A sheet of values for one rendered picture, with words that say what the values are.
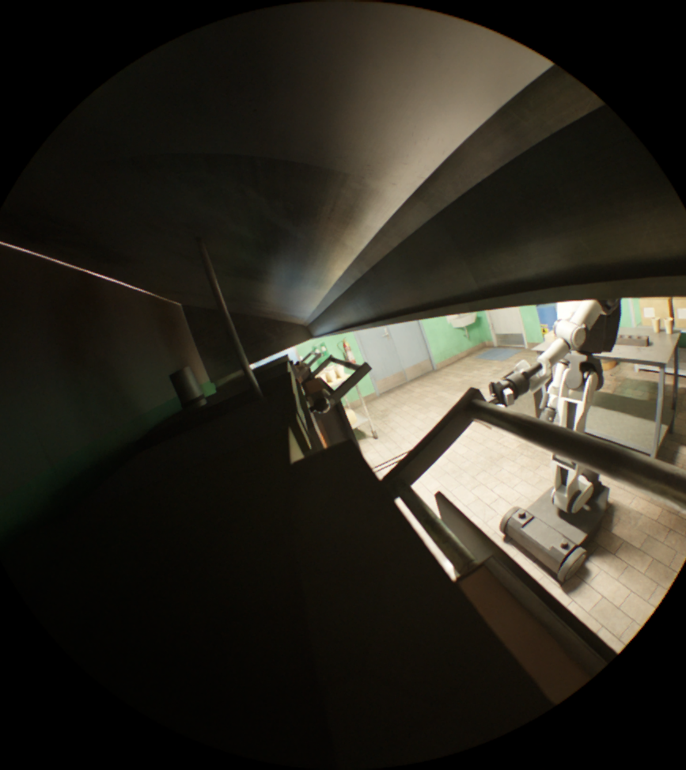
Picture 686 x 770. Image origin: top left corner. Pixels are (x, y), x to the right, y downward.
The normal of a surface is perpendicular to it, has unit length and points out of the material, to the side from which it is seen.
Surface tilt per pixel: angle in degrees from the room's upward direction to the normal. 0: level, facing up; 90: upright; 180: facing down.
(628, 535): 0
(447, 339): 90
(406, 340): 90
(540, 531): 0
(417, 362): 90
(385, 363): 90
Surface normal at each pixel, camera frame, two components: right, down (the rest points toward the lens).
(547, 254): -0.83, 0.54
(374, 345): 0.20, 0.15
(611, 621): -0.37, -0.91
